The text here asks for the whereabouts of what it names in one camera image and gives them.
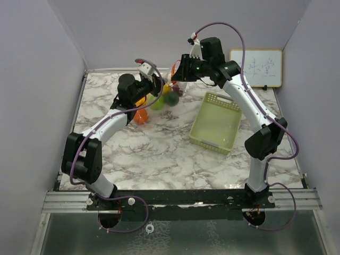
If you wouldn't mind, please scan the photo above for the small whiteboard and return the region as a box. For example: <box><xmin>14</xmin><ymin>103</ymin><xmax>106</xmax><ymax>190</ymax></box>
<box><xmin>244</xmin><ymin>49</ymin><xmax>283</xmax><ymax>88</ymax></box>

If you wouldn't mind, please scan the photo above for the orange toy pumpkin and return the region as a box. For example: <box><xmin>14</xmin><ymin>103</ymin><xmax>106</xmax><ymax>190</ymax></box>
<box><xmin>133</xmin><ymin>109</ymin><xmax>149</xmax><ymax>125</ymax></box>

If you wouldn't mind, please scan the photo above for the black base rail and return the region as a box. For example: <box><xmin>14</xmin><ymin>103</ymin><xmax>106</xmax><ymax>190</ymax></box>
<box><xmin>87</xmin><ymin>189</ymin><xmax>275</xmax><ymax>222</ymax></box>

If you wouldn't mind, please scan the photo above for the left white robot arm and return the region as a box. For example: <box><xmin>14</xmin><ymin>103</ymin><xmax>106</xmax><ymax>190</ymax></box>
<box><xmin>61</xmin><ymin>73</ymin><xmax>166</xmax><ymax>210</ymax></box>

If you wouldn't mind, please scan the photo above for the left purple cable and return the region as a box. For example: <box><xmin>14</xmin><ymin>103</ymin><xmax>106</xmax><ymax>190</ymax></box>
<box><xmin>69</xmin><ymin>58</ymin><xmax>149</xmax><ymax>234</ymax></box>

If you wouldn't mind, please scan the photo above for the clear zip top bag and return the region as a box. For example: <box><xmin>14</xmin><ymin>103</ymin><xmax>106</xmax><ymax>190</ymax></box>
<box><xmin>133</xmin><ymin>94</ymin><xmax>154</xmax><ymax>125</ymax></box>

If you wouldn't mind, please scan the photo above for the yellow toy lemon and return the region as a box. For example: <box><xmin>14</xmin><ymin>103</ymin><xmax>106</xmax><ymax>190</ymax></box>
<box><xmin>161</xmin><ymin>82</ymin><xmax>172</xmax><ymax>95</ymax></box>

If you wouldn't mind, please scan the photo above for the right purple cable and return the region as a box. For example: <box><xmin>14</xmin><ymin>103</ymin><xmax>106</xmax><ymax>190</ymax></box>
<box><xmin>188</xmin><ymin>21</ymin><xmax>298</xmax><ymax>231</ymax></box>

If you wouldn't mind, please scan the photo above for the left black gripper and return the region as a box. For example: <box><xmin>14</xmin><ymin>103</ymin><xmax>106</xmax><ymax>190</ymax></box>
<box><xmin>131</xmin><ymin>72</ymin><xmax>167</xmax><ymax>104</ymax></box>

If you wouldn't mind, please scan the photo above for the dark red toy fruit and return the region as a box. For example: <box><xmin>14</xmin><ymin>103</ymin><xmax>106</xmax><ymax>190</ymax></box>
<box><xmin>173</xmin><ymin>87</ymin><xmax>184</xmax><ymax>97</ymax></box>

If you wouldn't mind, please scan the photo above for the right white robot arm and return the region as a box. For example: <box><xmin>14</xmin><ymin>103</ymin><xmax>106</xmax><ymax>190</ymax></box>
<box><xmin>171</xmin><ymin>37</ymin><xmax>287</xmax><ymax>208</ymax></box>

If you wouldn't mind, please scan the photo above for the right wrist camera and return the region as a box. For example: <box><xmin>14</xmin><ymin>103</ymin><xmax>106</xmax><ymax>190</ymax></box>
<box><xmin>188</xmin><ymin>32</ymin><xmax>202</xmax><ymax>58</ymax></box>

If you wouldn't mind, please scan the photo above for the light green toy apple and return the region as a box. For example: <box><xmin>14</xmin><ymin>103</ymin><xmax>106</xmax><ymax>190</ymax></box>
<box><xmin>149</xmin><ymin>96</ymin><xmax>165</xmax><ymax>111</ymax></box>

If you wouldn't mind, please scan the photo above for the purple cable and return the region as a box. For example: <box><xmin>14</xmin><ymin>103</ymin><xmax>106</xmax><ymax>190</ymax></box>
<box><xmin>69</xmin><ymin>58</ymin><xmax>149</xmax><ymax>234</ymax></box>
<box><xmin>188</xmin><ymin>21</ymin><xmax>298</xmax><ymax>231</ymax></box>

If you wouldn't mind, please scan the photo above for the dark green toy lime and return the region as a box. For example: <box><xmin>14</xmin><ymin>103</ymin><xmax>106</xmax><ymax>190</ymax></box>
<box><xmin>164</xmin><ymin>92</ymin><xmax>180</xmax><ymax>107</ymax></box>

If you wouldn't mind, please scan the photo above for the pale green plastic basket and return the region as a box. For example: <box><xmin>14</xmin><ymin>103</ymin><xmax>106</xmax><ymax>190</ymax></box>
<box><xmin>189</xmin><ymin>92</ymin><xmax>242</xmax><ymax>155</ymax></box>

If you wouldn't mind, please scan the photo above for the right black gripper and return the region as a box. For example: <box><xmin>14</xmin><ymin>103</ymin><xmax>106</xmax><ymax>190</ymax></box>
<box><xmin>173</xmin><ymin>54</ymin><xmax>211</xmax><ymax>82</ymax></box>

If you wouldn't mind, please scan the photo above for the clear bag orange slider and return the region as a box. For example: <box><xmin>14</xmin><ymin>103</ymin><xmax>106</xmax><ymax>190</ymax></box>
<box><xmin>147</xmin><ymin>60</ymin><xmax>189</xmax><ymax>112</ymax></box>

